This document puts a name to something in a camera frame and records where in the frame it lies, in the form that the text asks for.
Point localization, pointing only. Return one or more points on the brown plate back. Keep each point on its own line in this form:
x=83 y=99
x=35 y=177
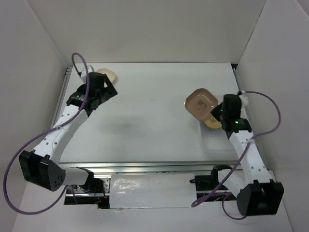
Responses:
x=200 y=103

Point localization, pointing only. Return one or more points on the cream plate back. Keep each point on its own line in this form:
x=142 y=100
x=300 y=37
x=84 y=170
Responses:
x=110 y=74

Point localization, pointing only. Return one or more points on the clear plastic bin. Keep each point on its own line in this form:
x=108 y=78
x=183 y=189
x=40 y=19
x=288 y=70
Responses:
x=215 y=141

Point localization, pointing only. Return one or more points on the yellow plate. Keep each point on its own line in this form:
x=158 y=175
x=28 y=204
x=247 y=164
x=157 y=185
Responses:
x=212 y=123

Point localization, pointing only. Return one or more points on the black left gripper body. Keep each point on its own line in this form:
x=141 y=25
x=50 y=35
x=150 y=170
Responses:
x=102 y=95

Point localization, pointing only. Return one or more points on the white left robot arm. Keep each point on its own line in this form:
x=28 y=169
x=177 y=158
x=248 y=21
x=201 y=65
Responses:
x=41 y=165

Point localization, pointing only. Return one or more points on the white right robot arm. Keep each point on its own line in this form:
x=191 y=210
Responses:
x=257 y=192

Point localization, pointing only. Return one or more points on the white cover panel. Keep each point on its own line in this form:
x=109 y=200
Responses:
x=152 y=191

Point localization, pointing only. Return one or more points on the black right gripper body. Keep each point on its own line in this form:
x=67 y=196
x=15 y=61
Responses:
x=223 y=112

